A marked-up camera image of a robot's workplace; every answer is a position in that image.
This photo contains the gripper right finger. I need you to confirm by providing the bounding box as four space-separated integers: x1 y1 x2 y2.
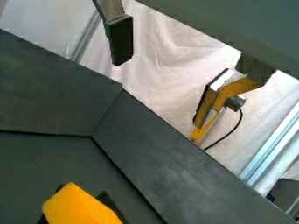
192 53 276 129

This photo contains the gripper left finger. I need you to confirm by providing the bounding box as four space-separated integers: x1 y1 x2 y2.
92 0 134 66

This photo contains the yellow rectangular block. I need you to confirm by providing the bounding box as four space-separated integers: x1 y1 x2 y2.
41 182 124 224

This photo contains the aluminium frame profile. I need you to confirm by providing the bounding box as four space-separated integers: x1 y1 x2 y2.
239 101 299 187

